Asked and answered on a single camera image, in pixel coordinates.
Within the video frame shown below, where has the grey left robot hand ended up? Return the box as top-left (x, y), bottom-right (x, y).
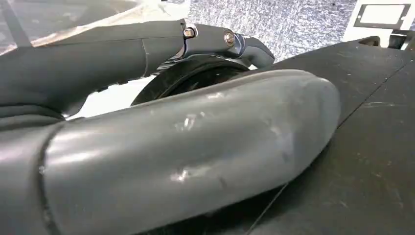
top-left (0, 19), bottom-right (342, 235)

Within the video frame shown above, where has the black round disc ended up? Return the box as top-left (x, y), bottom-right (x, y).
top-left (130, 54), bottom-right (251, 107)

